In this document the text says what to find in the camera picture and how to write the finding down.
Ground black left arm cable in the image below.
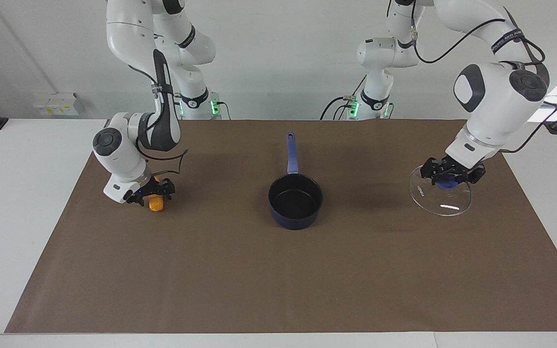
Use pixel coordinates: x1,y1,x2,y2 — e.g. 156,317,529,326
387,0,557,155

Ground yellow corn cob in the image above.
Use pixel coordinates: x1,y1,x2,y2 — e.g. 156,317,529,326
149,177,164,213

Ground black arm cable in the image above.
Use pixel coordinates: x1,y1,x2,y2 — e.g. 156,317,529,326
387,0,557,155
129,63,190,177

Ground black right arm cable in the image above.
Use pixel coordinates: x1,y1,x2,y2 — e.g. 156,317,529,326
129,63,190,177

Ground brown table mat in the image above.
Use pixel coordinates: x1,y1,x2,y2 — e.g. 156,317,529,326
4,119,557,334

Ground glass lid with blue knob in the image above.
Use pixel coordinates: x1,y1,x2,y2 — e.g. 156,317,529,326
408,164,473,217

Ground dark blue saucepan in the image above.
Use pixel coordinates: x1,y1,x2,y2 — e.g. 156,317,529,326
268,133,324,231

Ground white wall socket box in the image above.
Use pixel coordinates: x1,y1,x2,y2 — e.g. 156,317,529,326
33,93,80,116

